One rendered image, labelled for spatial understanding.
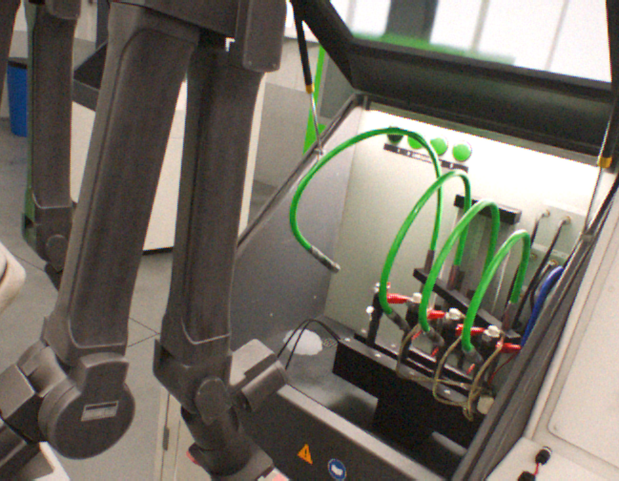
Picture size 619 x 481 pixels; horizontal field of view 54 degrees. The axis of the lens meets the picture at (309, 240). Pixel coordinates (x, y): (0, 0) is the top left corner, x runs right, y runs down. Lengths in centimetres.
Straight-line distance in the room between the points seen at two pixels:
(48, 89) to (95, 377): 50
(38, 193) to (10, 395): 44
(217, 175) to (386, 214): 102
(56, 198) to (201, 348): 43
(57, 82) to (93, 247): 45
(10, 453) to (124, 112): 30
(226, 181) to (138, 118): 11
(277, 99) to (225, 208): 553
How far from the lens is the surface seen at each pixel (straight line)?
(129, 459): 245
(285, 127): 605
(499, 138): 137
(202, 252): 59
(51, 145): 96
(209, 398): 66
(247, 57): 52
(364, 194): 158
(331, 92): 417
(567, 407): 115
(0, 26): 92
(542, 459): 111
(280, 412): 116
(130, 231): 54
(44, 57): 94
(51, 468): 85
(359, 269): 162
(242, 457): 77
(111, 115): 52
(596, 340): 113
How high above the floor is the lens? 159
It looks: 19 degrees down
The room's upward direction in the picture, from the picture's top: 10 degrees clockwise
